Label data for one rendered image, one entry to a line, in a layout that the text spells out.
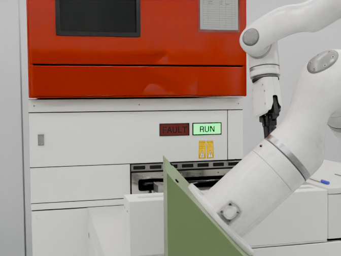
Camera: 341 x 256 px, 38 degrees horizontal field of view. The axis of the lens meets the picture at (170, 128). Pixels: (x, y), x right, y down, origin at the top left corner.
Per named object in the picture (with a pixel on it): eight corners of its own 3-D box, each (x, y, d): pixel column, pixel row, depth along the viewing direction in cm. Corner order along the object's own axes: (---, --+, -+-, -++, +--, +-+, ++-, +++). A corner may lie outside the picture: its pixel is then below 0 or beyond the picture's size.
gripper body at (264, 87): (245, 80, 143) (248, 119, 141) (260, 70, 133) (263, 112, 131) (269, 80, 145) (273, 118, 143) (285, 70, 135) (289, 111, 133)
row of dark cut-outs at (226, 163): (131, 171, 187) (131, 164, 187) (240, 166, 197) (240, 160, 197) (131, 171, 187) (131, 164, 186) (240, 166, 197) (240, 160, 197)
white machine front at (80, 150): (31, 209, 181) (28, 99, 179) (241, 196, 200) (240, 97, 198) (30, 211, 178) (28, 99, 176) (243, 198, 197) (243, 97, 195)
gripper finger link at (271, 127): (263, 117, 137) (265, 140, 136) (268, 115, 134) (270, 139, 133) (274, 116, 137) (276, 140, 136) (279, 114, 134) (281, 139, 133)
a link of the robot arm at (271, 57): (274, 61, 133) (282, 68, 141) (270, 14, 135) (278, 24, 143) (244, 66, 137) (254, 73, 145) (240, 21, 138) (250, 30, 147)
